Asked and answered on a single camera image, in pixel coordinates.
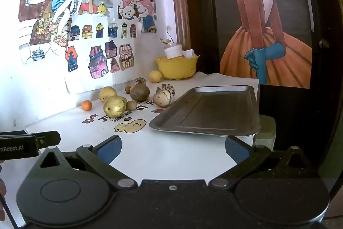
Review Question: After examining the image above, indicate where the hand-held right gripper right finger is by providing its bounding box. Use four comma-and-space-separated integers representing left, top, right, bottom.
209, 135, 320, 190

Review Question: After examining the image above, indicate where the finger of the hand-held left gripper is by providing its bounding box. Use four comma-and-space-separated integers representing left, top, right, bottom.
34, 131, 61, 149

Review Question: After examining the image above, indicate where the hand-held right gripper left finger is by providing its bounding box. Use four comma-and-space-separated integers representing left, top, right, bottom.
33, 135, 138, 190

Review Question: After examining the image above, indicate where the large yellow pear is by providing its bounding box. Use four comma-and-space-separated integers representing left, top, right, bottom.
103, 95, 127, 117

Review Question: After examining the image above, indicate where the grey metal tray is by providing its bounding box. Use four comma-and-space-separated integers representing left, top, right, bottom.
149, 85, 261, 136

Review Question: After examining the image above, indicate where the small yellow pear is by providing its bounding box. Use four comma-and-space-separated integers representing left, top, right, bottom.
99, 86, 117, 103

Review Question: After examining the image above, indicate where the large brown kiwi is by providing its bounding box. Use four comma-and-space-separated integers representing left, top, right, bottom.
130, 84, 151, 101

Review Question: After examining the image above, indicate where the white plastic box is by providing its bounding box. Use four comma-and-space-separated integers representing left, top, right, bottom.
253, 114, 277, 152

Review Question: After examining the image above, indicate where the white printed table mat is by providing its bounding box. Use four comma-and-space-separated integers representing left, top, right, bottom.
25, 72, 260, 182

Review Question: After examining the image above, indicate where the yellow lemon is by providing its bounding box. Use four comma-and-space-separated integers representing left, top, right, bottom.
149, 70, 164, 83

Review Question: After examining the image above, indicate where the coloured houses drawing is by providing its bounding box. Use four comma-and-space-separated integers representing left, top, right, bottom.
64, 14, 143, 94

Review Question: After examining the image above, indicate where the yellow scalloped plastic bowl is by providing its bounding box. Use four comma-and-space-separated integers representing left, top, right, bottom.
155, 55, 201, 80

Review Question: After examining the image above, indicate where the white plastic jar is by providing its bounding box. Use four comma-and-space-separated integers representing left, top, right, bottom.
164, 42, 184, 59

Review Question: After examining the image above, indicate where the orange dress woman poster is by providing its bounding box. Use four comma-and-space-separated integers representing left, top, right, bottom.
212, 0, 314, 89

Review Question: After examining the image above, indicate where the yellow flower sprig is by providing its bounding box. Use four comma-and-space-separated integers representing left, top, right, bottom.
160, 25, 175, 45

